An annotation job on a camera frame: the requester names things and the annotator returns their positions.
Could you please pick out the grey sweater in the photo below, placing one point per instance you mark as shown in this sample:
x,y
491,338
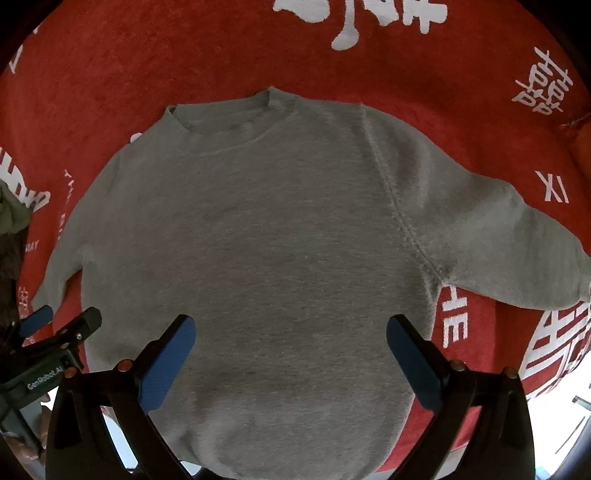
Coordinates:
x,y
277,254

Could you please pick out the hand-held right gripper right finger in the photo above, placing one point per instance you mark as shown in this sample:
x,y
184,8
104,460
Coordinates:
x,y
415,364

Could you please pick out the olive green cloth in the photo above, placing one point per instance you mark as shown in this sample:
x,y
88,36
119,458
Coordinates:
x,y
11,207

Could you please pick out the dark cloth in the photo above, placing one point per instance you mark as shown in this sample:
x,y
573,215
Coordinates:
x,y
9,277

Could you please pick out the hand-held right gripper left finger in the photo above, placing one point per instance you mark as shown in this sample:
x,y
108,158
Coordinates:
x,y
166,364

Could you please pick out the red printed blanket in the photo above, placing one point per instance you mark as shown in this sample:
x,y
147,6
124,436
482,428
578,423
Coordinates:
x,y
415,69

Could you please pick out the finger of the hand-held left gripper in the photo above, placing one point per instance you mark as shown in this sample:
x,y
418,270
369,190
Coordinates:
x,y
78,328
36,318

